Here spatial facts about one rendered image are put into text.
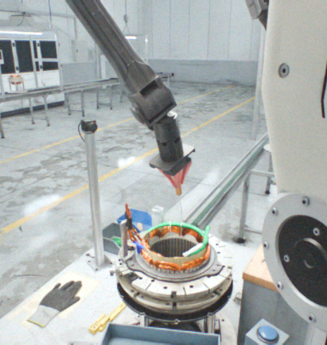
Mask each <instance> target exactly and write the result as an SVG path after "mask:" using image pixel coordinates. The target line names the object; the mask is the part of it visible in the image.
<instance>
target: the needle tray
mask: <svg viewBox="0 0 327 345"><path fill-rule="evenodd" d="M99 345H220V334H209V333H202V332H191V331H184V330H172V329H166V328H159V327H147V326H140V325H128V324H122V323H110V322H108V324H107V327H106V329H105V330H104V333H103V335H102V338H101V341H100V344H99Z"/></svg>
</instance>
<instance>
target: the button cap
mask: <svg viewBox="0 0 327 345"><path fill-rule="evenodd" d="M259 335H260V337H261V338H263V339H264V340H265V341H267V342H273V341H274V340H276V339H277V335H278V334H277V331H276V330H275V329H274V328H273V327H270V326H268V325H263V326H262V327H260V328H259Z"/></svg>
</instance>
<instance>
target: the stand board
mask: <svg viewBox="0 0 327 345"><path fill-rule="evenodd" d="M262 246H263V245H262V244H260V246H259V247H258V249H257V251H256V252H255V253H254V256H253V257H252V259H251V261H250V262H249V263H248V264H247V265H246V267H245V269H244V271H243V274H242V279H244V280H247V281H249V282H253V283H255V284H259V285H260V286H264V287H266V288H268V289H270V290H274V291H277V292H279V291H278V290H277V287H276V286H275V284H274V282H273V280H272V278H271V276H270V273H269V271H268V267H267V265H266V262H265V261H264V262H263V263H262V261H263V259H264V251H263V250H262Z"/></svg>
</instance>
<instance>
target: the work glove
mask: <svg viewBox="0 0 327 345"><path fill-rule="evenodd" d="M60 285H61V283H60V282H58V283H56V285H55V286H54V287H53V289H51V290H50V291H49V292H48V293H47V294H46V295H45V297H44V298H43V299H42V300H41V301H40V302H39V304H38V308H37V310H36V312H35V313H34V314H33V315H32V316H31V317H29V318H28V319H27V320H26V321H28V322H30V323H33V324H35V325H39V326H41V327H45V326H46V324H47V323H48V322H49V321H50V320H51V319H52V318H53V317H54V316H55V315H56V314H58V313H60V312H62V311H64V310H66V309H67V308H69V307H70V306H71V305H73V304H74V303H76V302H78V301H79V300H80V299H81V298H80V296H74V295H75V294H76V292H78V291H79V290H80V289H81V287H82V281H81V280H78V281H76V282H75V281H74V280H71V281H69V282H67V283H65V284H64V285H63V286H61V287H60ZM59 287H60V288H59ZM67 287H68V288H67ZM66 288H67V290H66Z"/></svg>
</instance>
